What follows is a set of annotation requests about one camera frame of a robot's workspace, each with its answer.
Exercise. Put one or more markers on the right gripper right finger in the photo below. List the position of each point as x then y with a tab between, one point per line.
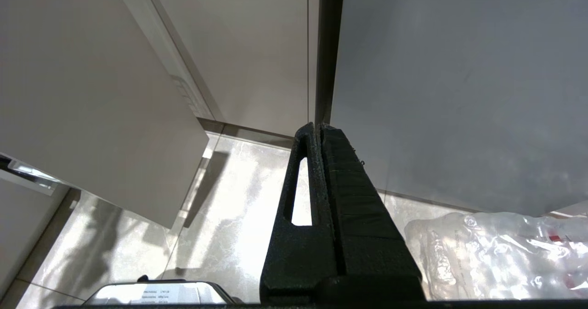
363	235

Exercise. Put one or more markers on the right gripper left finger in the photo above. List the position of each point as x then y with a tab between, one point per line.
301	258

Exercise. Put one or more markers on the clear plastic bag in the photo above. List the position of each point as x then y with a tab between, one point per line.
496	258

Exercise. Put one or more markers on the beige cabinet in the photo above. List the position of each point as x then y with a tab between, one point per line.
248	52

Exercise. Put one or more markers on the beige open cabinet door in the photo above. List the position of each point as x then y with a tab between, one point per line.
82	93

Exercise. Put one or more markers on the beige drawer with metal rail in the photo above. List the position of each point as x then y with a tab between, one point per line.
23	226

